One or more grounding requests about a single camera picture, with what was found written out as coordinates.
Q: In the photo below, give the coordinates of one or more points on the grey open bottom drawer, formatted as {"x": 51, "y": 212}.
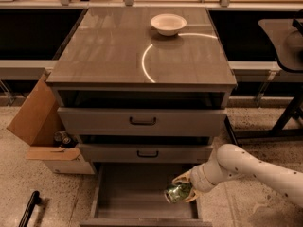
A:
{"x": 132, "y": 195}

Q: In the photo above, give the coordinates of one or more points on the green soda can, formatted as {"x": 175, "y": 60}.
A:
{"x": 177, "y": 192}

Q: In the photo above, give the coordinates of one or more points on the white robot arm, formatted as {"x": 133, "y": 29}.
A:
{"x": 229, "y": 162}

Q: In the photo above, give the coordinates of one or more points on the grey middle drawer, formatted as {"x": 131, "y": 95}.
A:
{"x": 145, "y": 154}

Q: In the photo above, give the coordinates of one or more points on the grey drawer cabinet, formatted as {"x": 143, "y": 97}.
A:
{"x": 117, "y": 60}

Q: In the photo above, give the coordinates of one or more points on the grey top drawer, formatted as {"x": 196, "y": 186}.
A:
{"x": 142, "y": 122}

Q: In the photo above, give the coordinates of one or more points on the white ceramic bowl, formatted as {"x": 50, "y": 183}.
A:
{"x": 168, "y": 24}

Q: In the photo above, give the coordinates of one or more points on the brown cardboard box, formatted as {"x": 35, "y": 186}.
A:
{"x": 36, "y": 123}

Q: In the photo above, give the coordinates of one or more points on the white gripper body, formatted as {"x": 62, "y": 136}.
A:
{"x": 197, "y": 178}

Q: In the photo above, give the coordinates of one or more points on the cans inside cardboard box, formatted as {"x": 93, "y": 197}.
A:
{"x": 63, "y": 139}

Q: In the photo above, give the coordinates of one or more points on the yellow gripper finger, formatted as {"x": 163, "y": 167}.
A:
{"x": 192, "y": 196}
{"x": 183, "y": 178}

